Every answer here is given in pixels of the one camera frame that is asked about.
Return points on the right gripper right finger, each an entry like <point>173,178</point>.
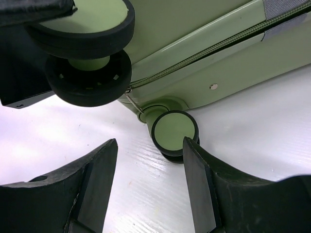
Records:
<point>224,199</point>

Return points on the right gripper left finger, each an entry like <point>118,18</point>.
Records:
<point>71,199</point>

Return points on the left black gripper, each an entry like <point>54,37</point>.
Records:
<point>22,77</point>

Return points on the green hard-shell suitcase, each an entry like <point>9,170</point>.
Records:
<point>160,58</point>

